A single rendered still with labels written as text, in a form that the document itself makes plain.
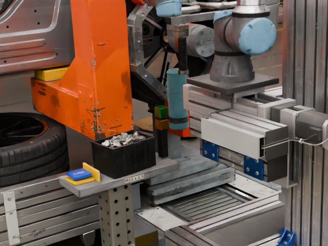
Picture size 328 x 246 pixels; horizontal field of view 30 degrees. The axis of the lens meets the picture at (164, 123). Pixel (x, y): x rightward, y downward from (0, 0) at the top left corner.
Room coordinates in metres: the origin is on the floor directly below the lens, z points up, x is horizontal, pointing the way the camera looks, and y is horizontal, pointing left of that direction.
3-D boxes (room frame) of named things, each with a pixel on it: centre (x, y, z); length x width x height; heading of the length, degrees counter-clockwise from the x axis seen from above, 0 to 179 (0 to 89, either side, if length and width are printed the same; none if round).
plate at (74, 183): (2.08, 0.32, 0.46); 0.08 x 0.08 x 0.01; 33
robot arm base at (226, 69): (2.02, -0.24, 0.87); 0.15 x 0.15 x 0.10
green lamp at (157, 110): (2.28, 0.01, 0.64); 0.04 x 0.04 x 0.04; 33
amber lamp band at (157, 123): (2.28, 0.01, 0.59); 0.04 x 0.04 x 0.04; 33
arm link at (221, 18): (2.02, -0.24, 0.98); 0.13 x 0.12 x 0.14; 19
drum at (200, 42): (2.68, -0.14, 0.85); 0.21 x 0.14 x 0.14; 33
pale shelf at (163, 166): (2.18, 0.17, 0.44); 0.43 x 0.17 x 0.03; 123
